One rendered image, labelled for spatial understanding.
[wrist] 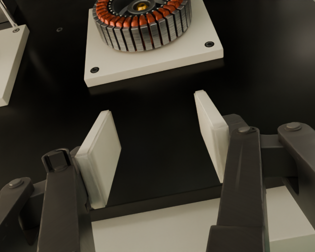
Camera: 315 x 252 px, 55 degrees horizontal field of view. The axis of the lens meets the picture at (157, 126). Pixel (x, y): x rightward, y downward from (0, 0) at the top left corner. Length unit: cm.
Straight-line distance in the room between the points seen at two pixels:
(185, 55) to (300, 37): 12
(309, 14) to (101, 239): 32
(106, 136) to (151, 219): 10
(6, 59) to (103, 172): 29
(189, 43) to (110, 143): 19
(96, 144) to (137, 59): 19
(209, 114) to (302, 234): 13
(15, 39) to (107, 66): 16
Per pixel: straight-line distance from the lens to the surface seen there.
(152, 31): 32
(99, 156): 16
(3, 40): 47
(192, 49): 33
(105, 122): 18
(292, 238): 25
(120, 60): 34
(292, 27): 38
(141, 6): 37
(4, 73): 40
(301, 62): 33
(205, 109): 16
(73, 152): 17
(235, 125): 16
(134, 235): 26
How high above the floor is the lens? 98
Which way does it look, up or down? 49 degrees down
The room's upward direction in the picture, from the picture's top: 16 degrees counter-clockwise
